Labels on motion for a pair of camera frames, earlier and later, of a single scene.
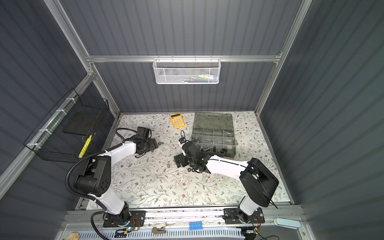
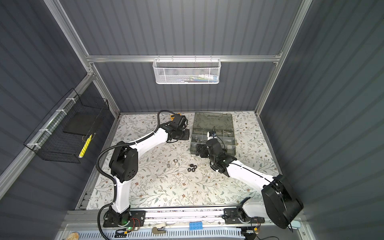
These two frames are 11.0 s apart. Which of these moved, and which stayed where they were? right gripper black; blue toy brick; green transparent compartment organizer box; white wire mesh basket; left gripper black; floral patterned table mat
Moved: right gripper black; left gripper black
Stayed: floral patterned table mat; green transparent compartment organizer box; white wire mesh basket; blue toy brick
